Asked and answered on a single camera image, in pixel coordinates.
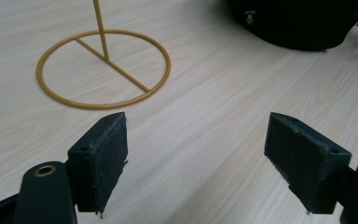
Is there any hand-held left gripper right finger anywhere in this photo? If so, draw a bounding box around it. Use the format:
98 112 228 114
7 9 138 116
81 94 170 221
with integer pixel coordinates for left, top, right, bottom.
263 111 353 216

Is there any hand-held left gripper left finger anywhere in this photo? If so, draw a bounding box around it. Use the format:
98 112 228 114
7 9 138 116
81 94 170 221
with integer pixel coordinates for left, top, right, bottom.
67 111 129 217

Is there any black cap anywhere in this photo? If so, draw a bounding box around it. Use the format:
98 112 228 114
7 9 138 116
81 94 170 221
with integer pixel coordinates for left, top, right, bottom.
227 0 358 52

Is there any gold metal hat stand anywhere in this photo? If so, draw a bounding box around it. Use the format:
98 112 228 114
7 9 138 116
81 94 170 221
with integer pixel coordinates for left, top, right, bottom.
35 0 172 111

